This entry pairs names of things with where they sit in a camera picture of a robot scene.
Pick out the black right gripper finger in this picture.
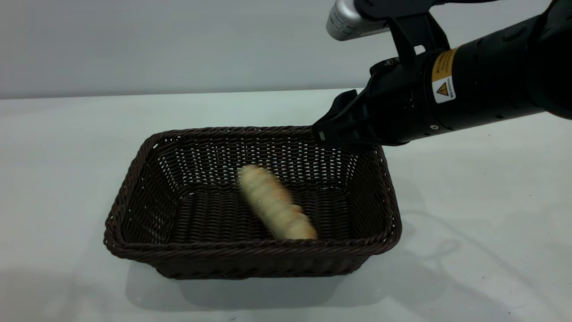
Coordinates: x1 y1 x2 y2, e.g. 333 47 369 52
311 115 380 146
328 89 374 123

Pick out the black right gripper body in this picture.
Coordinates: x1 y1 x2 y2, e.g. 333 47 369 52
357 57 433 147

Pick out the striped golden bread roll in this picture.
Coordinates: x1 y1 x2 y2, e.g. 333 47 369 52
237 164 318 241

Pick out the dark brown wicker basket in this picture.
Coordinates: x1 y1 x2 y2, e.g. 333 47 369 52
104 126 402 280

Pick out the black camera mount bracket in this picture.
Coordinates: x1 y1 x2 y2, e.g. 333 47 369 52
355 0 452 68

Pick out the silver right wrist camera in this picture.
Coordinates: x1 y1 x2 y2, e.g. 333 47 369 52
326 0 390 42

